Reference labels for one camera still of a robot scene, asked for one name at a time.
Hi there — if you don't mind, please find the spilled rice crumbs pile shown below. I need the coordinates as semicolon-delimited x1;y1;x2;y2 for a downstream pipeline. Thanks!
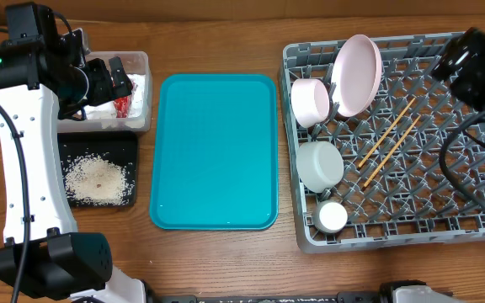
62;154;135;206

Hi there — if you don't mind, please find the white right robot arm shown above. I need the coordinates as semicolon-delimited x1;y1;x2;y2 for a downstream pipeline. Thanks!
431;27;485;212

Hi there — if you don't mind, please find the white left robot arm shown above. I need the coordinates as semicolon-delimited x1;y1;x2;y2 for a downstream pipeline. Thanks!
0;2;156;302

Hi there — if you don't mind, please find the large pink plate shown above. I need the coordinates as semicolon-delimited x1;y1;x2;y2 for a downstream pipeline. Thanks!
331;35;382;117

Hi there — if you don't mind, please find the red snack wrapper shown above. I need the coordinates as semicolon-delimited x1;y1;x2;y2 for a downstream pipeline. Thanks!
114;96;131;118

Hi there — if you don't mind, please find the small pink bowl with crumbs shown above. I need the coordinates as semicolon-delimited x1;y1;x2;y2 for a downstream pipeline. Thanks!
290;79;330;128

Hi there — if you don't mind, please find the grey dishwasher rack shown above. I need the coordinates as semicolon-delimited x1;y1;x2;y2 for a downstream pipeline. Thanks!
280;33;485;253

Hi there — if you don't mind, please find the black plastic tray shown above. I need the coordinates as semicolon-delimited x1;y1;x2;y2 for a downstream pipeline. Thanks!
58;131;138;208

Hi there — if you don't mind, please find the white napkin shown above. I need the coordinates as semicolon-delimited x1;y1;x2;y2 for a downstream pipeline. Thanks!
84;74;146;120

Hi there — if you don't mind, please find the teal serving tray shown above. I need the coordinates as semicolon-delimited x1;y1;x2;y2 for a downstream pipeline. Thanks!
149;74;279;231

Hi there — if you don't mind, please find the white paper cup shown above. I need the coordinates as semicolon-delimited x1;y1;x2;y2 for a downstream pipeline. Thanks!
312;200;348;234

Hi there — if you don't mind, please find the grey bowl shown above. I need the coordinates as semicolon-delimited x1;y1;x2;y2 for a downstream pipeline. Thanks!
296;141;344;193

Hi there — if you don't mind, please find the clear plastic bin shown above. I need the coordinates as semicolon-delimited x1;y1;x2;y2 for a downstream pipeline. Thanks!
58;51;152;133

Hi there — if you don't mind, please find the wooden chopstick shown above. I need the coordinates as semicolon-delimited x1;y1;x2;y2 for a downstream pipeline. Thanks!
357;97;416;168
362;116;421;189

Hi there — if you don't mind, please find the black rail at table edge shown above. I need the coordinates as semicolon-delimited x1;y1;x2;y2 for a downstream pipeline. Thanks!
141;279;458;303

